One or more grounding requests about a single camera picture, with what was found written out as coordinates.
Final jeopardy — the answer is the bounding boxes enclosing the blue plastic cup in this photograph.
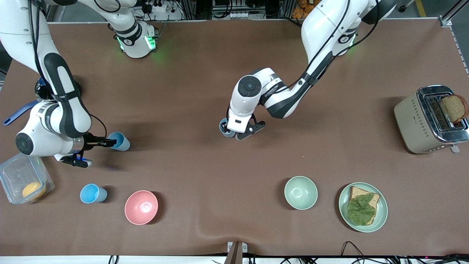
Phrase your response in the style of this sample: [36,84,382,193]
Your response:
[107,132,131,152]
[80,184,108,204]
[219,118,237,138]

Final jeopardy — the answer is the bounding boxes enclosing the orange round food piece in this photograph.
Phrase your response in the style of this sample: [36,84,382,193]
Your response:
[22,181,47,200]

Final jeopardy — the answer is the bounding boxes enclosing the clear plastic container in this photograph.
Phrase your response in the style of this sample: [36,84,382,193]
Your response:
[0,153,55,205]

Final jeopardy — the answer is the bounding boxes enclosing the pink bowl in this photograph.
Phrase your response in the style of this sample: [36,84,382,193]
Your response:
[125,190,159,225]

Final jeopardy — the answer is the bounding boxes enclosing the pale green bowl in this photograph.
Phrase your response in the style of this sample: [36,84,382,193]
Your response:
[284,176,318,210]

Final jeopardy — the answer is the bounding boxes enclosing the brown bread slice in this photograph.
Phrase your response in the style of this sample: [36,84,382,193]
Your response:
[348,186,380,225]

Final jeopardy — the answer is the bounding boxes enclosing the bag of orange snacks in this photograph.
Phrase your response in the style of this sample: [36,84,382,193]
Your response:
[292,0,316,19]

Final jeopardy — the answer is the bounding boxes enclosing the green lettuce leaf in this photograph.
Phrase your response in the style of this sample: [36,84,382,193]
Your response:
[347,193,377,226]

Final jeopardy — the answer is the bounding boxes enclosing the white power strip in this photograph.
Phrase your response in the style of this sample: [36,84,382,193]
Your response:
[145,0,173,14]

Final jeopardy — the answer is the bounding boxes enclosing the pale green plate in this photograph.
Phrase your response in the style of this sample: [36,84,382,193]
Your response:
[339,182,388,233]

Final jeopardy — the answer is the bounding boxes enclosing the beige and chrome toaster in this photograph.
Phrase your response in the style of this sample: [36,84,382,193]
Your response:
[394,85,469,154]

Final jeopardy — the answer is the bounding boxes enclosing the brown toast slice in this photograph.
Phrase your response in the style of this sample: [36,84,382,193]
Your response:
[440,94,469,124]

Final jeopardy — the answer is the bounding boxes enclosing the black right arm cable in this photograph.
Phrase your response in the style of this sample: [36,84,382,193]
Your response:
[90,113,108,139]

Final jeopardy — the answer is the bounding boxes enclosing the black pot with blue handle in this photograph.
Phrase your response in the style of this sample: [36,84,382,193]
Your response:
[3,75,83,126]

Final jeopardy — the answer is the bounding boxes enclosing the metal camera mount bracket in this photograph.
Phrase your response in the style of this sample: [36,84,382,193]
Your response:
[227,241,248,264]

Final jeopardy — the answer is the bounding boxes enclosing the black cable loop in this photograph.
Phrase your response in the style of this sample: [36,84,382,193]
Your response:
[341,241,367,257]

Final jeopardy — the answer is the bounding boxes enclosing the aluminium frame profile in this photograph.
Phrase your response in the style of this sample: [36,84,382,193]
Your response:
[440,0,469,27]

